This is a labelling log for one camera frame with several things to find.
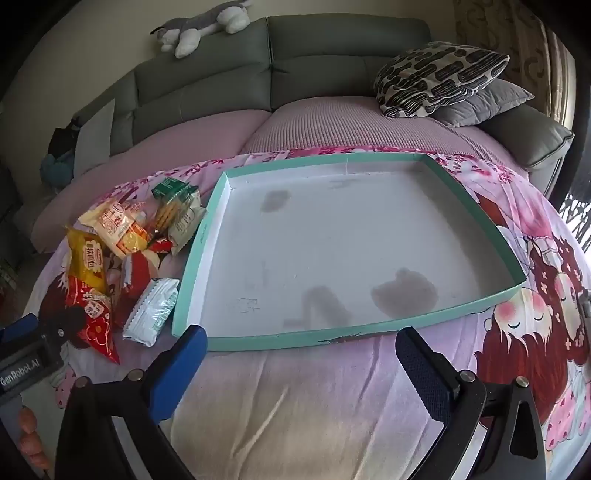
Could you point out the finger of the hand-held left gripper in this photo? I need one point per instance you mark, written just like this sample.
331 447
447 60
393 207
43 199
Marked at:
18 328
69 323

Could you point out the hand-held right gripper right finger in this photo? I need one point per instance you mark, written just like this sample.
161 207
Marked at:
425 374

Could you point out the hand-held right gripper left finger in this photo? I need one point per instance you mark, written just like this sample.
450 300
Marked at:
184 364

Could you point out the red flowered snack packet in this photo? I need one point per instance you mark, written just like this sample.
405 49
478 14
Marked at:
97 323

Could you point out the green white zigzag-edged packet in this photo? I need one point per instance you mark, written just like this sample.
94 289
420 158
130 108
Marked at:
150 314

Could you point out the orange white snack packet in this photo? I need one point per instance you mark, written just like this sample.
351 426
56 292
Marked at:
120 226

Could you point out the teal cardboard tray box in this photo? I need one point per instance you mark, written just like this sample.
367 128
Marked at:
346 240

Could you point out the pink printed blanket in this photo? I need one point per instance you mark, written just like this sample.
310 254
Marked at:
300 392

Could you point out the teal cloth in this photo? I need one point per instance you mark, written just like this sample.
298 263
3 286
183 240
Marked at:
55 168

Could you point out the black bag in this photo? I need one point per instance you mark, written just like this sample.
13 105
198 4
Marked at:
62 138

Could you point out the white cushion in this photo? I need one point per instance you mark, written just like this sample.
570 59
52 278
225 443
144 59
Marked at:
94 138

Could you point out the black metal railing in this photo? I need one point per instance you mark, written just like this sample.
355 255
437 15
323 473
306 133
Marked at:
575 217

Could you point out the pink sofa cover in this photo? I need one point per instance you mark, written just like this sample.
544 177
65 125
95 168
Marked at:
323 124

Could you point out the grey pillow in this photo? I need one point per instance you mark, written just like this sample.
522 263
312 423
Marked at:
489 101

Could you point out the black white patterned pillow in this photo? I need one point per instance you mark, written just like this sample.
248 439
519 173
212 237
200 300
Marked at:
438 74

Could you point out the grey sofa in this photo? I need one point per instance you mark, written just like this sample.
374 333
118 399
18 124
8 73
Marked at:
323 60

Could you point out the grey white plush dog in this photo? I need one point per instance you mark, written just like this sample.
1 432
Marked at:
203 21

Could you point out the beige patterned curtain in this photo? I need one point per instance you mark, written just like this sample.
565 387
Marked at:
508 32

